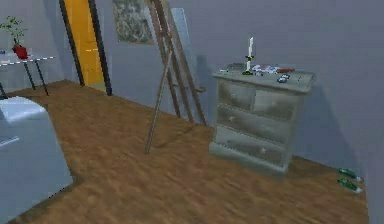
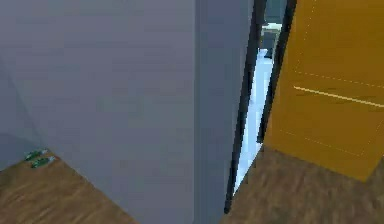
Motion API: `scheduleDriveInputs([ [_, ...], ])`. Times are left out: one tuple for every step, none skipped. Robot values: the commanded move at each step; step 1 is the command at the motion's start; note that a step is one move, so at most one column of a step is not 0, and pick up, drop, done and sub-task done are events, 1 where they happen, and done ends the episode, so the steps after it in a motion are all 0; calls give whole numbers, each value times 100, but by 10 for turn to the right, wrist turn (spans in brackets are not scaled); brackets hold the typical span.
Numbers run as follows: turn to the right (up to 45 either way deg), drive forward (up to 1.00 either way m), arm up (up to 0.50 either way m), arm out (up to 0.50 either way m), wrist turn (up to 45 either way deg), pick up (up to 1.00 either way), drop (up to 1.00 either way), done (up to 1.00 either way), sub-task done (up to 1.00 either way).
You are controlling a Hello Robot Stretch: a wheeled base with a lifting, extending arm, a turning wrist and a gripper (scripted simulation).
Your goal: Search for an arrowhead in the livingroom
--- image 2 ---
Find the black door frame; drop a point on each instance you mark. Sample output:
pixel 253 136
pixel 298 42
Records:
pixel 245 100

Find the green bottle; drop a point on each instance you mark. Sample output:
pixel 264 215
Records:
pixel 42 162
pixel 34 154

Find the orange room door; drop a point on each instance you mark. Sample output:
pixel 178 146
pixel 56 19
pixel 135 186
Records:
pixel 333 100

